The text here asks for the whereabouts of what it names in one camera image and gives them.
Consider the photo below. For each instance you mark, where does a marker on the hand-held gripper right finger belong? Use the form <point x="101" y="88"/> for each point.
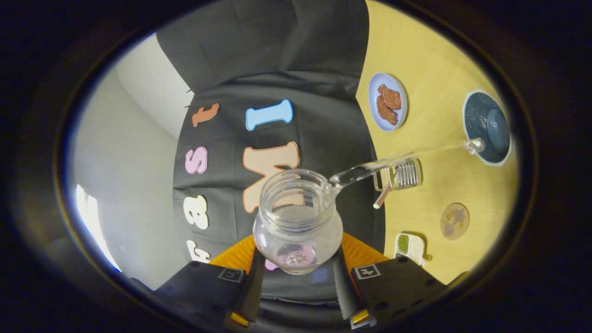
<point x="344" y="296"/>

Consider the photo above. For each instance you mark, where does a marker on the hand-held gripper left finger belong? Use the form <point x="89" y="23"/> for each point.
<point x="249" y="296"/>

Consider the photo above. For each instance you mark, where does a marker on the clear glass bottle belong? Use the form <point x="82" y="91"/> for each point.
<point x="296" y="231"/>

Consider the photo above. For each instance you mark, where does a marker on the round brown coaster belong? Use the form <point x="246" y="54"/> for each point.
<point x="454" y="221"/>

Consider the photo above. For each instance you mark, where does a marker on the green beans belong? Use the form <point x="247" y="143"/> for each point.
<point x="403" y="243"/>

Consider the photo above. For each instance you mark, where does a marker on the white divided tray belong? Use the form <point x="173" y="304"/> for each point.
<point x="414" y="249"/>

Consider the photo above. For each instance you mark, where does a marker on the white striped straw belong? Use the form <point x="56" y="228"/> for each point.
<point x="381" y="199"/>

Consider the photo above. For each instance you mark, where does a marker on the clear ribbed glass container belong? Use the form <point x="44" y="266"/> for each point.
<point x="407" y="173"/>

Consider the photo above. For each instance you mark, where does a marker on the ceiling light panel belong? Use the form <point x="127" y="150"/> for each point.
<point x="90" y="217"/>

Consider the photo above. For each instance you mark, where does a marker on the brown meat piece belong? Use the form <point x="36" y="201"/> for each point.
<point x="392" y="96"/>
<point x="385" y="112"/>

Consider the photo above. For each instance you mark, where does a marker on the light blue plate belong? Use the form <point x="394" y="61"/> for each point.
<point x="375" y="101"/>

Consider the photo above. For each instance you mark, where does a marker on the wooden table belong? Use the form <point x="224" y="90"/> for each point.
<point x="439" y="55"/>

